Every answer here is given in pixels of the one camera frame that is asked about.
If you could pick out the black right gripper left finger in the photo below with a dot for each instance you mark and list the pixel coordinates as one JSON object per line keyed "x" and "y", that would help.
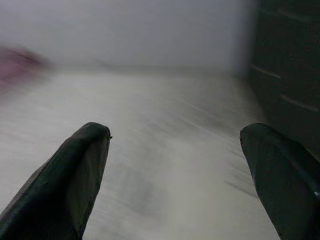
{"x": 62, "y": 190}

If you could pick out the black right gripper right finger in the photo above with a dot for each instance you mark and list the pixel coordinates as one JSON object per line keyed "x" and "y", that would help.
{"x": 287, "y": 187}

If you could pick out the grey quilted mattress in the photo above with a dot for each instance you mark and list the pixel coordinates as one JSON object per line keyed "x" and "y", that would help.
{"x": 162, "y": 150}

